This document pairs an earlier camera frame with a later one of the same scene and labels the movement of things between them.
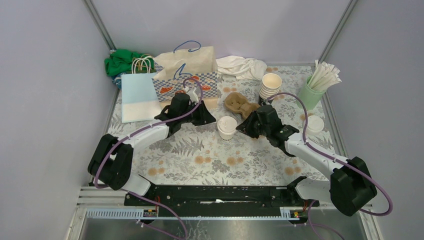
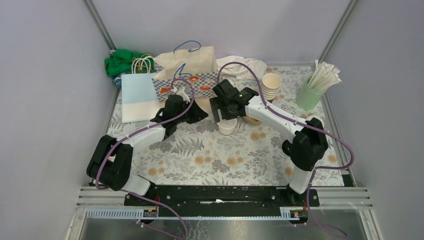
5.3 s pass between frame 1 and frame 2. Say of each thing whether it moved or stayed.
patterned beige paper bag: stayed
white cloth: stayed
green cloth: stayed
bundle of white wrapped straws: stayed
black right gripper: moved
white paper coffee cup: moved
